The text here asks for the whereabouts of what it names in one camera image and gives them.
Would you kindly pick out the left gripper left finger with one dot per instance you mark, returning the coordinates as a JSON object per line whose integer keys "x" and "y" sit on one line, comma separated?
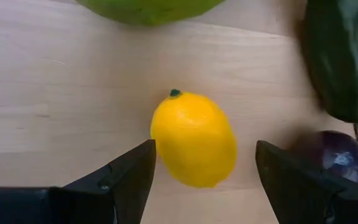
{"x": 104, "y": 199}

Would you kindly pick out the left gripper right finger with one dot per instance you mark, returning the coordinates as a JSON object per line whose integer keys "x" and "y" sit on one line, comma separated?
{"x": 306, "y": 193}

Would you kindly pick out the yellow lemon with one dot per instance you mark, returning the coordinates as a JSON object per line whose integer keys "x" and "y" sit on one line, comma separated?
{"x": 191, "y": 140}

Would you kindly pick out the dark green cucumber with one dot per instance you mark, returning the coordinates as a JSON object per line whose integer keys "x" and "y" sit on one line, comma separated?
{"x": 343, "y": 62}

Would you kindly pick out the purple eggplant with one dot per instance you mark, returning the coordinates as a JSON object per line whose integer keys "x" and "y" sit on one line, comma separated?
{"x": 343, "y": 158}

